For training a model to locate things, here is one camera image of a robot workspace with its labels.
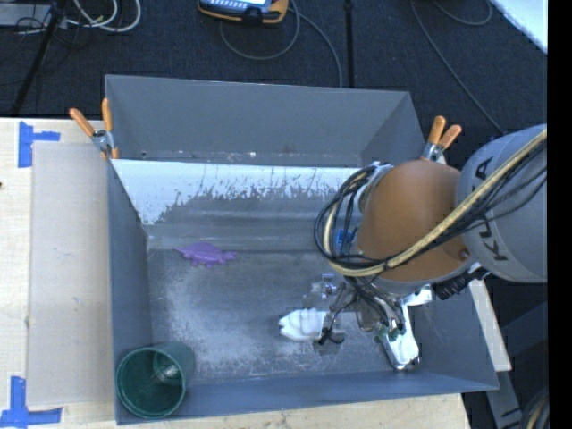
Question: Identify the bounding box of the pale wood flat board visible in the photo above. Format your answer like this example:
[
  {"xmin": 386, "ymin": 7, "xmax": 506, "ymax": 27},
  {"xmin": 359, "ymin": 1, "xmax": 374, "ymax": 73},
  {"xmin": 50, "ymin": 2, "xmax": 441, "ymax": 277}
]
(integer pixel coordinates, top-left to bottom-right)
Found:
[{"xmin": 25, "ymin": 140, "xmax": 118, "ymax": 408}]

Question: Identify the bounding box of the dark green plastic cup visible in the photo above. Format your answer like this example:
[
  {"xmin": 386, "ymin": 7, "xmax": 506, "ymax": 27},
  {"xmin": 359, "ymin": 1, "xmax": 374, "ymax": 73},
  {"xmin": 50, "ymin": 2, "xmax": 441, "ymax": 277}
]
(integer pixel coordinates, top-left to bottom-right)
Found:
[{"xmin": 114, "ymin": 341, "xmax": 197, "ymax": 421}]

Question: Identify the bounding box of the grey metal bin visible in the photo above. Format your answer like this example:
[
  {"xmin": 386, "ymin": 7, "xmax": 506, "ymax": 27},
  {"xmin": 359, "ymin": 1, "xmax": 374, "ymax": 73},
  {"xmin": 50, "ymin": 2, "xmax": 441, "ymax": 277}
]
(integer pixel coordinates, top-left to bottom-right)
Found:
[{"xmin": 104, "ymin": 73, "xmax": 501, "ymax": 425}]

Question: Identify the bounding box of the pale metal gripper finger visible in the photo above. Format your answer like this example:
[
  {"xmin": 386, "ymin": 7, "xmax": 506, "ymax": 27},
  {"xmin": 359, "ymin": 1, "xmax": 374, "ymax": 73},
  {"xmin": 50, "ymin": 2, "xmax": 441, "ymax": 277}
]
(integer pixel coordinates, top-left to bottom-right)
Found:
[
  {"xmin": 305, "ymin": 273, "xmax": 341, "ymax": 298},
  {"xmin": 316, "ymin": 313, "xmax": 347, "ymax": 346}
]

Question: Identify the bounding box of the purple toy animal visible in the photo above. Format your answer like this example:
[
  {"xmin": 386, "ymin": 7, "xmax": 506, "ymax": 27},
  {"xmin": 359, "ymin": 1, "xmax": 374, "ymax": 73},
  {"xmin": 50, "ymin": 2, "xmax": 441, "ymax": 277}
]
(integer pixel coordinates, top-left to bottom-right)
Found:
[{"xmin": 172, "ymin": 241, "xmax": 239, "ymax": 269}]

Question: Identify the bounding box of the black cylinder on white bracket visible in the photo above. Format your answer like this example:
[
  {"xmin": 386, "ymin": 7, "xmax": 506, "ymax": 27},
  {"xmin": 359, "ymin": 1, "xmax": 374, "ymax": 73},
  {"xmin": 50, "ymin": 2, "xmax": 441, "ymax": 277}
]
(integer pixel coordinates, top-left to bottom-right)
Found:
[{"xmin": 400, "ymin": 265, "xmax": 492, "ymax": 307}]

